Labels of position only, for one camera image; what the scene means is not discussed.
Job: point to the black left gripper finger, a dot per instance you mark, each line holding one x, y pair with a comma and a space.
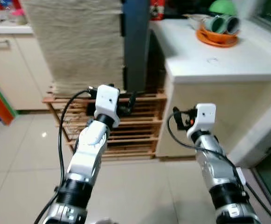
111, 87
133, 100

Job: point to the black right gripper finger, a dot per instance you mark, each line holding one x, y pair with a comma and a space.
176, 113

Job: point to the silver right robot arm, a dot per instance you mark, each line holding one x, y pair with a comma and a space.
219, 172

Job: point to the grey mini fridge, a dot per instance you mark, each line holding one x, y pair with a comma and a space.
136, 42

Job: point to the wooden wine rack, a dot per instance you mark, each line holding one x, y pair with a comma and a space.
140, 135

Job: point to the beige cloth cover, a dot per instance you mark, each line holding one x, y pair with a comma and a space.
74, 42

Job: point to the orange plate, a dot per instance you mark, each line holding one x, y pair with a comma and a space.
214, 42

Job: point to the red can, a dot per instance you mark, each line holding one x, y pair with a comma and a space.
156, 9

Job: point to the small white bowl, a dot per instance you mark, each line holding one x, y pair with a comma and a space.
196, 19

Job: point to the green board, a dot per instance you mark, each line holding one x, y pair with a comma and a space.
0, 91

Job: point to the green bowl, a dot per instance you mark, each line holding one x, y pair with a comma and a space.
223, 7

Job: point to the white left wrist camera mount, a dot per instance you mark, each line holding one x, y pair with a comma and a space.
106, 100

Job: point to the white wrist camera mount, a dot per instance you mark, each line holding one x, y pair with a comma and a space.
106, 100
203, 116

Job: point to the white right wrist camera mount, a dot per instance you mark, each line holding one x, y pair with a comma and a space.
203, 116

